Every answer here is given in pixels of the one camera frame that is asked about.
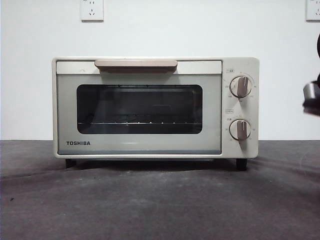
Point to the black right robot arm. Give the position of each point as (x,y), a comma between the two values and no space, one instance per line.
(318,57)

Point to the beige oven knob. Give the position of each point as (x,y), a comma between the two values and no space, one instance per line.
(240,130)
(241,86)

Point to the white Toshiba toaster oven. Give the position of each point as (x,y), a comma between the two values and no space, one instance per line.
(240,65)

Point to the dark grey table cloth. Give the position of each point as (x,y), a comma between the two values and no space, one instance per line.
(160,205)

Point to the white wall socket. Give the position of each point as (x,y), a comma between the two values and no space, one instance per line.
(92,10)
(313,10)

